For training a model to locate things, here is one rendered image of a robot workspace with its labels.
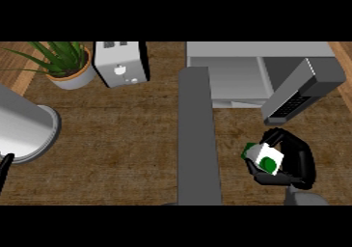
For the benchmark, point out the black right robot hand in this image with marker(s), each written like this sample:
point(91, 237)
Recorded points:
point(304, 157)

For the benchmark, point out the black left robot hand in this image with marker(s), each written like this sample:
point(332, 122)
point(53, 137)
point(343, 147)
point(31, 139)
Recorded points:
point(1, 170)

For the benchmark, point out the white green milk carton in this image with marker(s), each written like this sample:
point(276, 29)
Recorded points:
point(266, 158)

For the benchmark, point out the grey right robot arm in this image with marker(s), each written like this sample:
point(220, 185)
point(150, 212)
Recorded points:
point(304, 197)

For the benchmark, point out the dark grey microwave door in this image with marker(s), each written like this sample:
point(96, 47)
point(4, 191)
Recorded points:
point(198, 138)

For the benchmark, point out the grey microwave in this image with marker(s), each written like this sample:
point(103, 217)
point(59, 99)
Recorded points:
point(269, 75)

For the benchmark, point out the large grey cylinder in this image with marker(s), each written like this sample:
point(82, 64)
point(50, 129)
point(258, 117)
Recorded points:
point(20, 125)

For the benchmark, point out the green potted plant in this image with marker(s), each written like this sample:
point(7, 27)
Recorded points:
point(65, 64)

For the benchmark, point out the silver toaster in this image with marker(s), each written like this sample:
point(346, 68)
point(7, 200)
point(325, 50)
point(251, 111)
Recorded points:
point(122, 62)

